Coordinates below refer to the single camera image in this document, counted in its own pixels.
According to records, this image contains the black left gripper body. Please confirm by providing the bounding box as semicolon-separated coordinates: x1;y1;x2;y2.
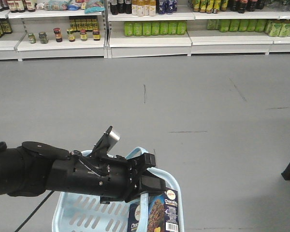
46;154;145;203

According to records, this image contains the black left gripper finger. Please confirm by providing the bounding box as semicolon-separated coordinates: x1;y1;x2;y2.
132;153;156;173
138;175;166;195

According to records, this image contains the chocolate cookie box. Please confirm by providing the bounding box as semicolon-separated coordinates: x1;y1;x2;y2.
127;188;179;232

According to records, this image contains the light blue plastic basket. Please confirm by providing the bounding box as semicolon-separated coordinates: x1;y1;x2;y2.
51;147;185;232

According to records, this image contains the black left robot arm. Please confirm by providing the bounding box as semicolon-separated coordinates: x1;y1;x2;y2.
0;141;166;204

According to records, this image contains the white supermarket shelving unit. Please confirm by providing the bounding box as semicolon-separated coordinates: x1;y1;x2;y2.
0;0;290;61

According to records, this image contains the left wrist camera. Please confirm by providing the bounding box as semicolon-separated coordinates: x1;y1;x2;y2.
89;126;120;158

